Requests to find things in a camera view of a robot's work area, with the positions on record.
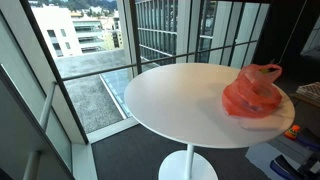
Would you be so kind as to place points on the white keyboard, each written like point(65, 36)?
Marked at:
point(310, 90)

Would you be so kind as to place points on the orange toy cone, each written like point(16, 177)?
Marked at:
point(292, 133)

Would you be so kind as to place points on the round white pedestal table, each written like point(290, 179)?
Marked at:
point(183, 102)

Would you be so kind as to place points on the orange plastic bag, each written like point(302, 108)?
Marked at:
point(252, 94)

